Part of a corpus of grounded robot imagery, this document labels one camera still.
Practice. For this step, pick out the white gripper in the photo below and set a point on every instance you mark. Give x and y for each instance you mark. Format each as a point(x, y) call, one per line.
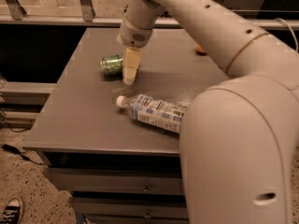
point(133, 35)

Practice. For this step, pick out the green soda can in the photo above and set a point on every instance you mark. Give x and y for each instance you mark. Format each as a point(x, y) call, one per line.
point(112, 65)

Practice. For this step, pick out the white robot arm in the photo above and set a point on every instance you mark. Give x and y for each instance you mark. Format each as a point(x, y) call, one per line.
point(237, 139)

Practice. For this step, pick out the clear plastic water bottle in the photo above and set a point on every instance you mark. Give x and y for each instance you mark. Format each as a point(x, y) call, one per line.
point(154, 112)

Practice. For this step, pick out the orange fruit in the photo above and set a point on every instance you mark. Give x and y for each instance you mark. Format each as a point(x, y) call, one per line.
point(199, 50)

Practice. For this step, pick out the grey drawer cabinet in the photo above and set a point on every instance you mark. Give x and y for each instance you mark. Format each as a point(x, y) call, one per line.
point(118, 170)

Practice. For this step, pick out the metal glass railing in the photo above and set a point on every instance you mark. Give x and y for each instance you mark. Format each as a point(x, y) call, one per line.
point(61, 11)

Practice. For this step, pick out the black and white sneaker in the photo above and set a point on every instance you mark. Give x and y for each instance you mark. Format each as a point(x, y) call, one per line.
point(13, 212)

